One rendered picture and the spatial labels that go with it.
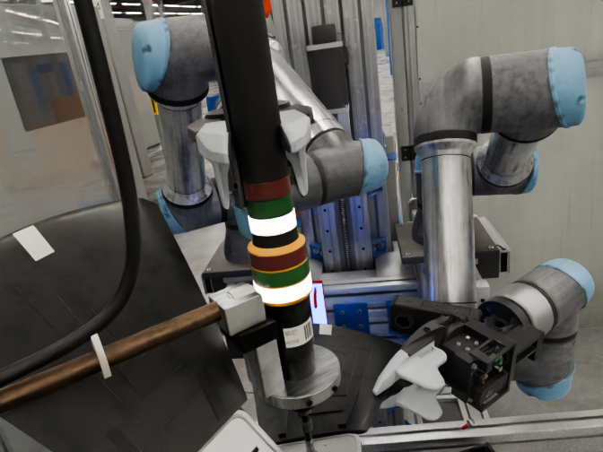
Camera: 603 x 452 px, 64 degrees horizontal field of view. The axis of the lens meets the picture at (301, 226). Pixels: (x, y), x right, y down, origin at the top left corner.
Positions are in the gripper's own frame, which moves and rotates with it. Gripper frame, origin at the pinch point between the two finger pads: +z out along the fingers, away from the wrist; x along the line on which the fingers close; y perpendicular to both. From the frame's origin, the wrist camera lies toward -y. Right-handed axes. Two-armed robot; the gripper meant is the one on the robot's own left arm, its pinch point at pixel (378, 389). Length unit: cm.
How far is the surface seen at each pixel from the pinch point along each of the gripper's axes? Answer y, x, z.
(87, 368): 2.0, -19.9, 26.1
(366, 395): 0.3, -0.7, 2.0
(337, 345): -9.9, 1.5, -2.3
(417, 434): -12.2, 33.5, -21.2
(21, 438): -73, 45, 39
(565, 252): -65, 80, -183
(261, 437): 4.9, -9.6, 16.7
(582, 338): -51, 124, -187
